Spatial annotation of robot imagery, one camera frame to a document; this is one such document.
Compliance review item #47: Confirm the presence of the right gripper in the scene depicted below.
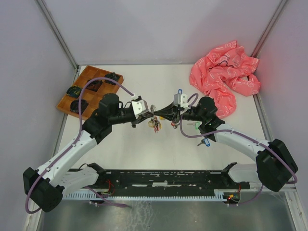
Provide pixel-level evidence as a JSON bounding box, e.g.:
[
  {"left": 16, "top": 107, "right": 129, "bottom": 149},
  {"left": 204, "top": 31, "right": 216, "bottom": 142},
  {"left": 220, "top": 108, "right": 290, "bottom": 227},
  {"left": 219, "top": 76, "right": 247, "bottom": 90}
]
[{"left": 154, "top": 102, "right": 205, "bottom": 125}]

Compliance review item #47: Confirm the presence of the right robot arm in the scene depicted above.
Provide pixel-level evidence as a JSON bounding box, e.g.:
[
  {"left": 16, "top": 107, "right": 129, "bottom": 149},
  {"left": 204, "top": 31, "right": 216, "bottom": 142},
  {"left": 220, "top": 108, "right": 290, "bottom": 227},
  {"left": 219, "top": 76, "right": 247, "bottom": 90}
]
[{"left": 154, "top": 97, "right": 298, "bottom": 192}]

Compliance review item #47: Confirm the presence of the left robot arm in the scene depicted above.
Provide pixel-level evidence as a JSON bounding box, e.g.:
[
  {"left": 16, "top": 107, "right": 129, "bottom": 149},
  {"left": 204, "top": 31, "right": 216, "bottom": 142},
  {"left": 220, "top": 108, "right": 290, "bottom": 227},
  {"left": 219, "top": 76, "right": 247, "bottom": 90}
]
[{"left": 23, "top": 93, "right": 149, "bottom": 212}]

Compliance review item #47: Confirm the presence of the key with red tag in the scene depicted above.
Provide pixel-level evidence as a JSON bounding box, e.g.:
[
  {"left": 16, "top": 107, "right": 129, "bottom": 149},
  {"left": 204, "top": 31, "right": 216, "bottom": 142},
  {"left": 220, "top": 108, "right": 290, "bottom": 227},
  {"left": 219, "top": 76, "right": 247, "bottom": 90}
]
[{"left": 171, "top": 122, "right": 180, "bottom": 129}]

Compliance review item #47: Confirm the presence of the key with green tag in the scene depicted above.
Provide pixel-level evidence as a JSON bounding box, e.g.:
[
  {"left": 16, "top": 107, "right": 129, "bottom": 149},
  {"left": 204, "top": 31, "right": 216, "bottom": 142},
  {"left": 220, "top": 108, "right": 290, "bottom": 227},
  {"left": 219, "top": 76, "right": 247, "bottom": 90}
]
[{"left": 187, "top": 122, "right": 201, "bottom": 130}]

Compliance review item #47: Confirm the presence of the black coiled item in tray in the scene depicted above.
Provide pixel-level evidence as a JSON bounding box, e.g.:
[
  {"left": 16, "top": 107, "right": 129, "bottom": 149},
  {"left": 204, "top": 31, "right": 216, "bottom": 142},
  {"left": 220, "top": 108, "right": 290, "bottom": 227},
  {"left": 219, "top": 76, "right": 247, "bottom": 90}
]
[
  {"left": 70, "top": 99, "right": 89, "bottom": 114},
  {"left": 104, "top": 72, "right": 120, "bottom": 85},
  {"left": 86, "top": 80, "right": 103, "bottom": 92}
]

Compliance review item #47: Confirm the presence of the pink patterned cloth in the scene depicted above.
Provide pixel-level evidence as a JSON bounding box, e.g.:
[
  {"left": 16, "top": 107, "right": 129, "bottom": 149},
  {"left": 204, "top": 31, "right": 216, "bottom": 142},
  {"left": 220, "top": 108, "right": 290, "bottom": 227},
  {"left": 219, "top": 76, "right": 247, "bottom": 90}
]
[{"left": 189, "top": 40, "right": 261, "bottom": 119}]

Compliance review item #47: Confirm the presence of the black green coiled item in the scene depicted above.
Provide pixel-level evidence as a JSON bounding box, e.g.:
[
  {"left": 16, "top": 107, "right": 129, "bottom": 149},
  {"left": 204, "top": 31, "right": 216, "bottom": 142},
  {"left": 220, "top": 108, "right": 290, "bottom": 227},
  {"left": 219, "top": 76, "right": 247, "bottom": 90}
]
[{"left": 66, "top": 85, "right": 82, "bottom": 99}]

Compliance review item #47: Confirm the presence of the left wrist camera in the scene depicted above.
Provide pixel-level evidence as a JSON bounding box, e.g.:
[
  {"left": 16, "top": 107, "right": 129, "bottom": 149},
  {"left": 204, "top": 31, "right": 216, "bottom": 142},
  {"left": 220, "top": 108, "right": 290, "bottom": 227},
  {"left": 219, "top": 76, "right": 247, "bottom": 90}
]
[{"left": 131, "top": 96, "right": 149, "bottom": 117}]

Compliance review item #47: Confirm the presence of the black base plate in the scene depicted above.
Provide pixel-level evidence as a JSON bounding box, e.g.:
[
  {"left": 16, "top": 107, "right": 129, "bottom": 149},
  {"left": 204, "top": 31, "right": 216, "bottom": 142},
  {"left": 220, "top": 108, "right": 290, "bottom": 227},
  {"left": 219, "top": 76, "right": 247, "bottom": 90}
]
[{"left": 91, "top": 169, "right": 250, "bottom": 196}]

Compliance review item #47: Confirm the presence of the white cable duct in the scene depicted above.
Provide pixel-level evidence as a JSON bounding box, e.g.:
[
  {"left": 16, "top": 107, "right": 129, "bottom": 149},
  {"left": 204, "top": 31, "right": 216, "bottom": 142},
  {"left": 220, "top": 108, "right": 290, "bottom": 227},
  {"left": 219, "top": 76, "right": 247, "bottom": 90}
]
[{"left": 62, "top": 190, "right": 229, "bottom": 200}]

